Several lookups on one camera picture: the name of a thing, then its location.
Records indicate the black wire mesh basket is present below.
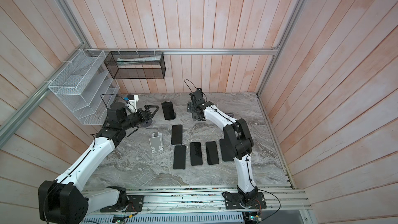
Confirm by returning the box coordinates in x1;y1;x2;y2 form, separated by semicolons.
104;51;166;79

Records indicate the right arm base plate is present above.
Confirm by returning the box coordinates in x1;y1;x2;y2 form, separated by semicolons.
222;191;266;209

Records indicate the black phone round stand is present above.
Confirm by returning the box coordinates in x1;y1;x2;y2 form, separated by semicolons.
219;139;234;162

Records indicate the white wire mesh shelf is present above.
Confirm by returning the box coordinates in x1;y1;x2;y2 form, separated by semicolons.
49;49;120;125

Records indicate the purple phone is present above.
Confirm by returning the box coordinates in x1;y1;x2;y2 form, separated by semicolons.
190;142;203;166

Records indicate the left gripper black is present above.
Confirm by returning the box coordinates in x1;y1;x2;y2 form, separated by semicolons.
121;105;160;130

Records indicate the grey round stand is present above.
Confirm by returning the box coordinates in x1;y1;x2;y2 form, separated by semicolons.
140;119;152;128

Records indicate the aluminium rail frame front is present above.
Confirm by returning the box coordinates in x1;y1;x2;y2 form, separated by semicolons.
84;184;312;224

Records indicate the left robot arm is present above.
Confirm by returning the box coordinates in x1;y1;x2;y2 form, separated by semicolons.
38;102;156;224

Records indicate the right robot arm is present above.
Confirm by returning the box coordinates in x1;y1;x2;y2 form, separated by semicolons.
189;88;259;208

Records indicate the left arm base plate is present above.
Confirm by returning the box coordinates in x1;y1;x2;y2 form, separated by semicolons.
100;195;144;213

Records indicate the blue phone reflective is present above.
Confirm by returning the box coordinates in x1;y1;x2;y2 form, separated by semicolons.
171;124;183;145

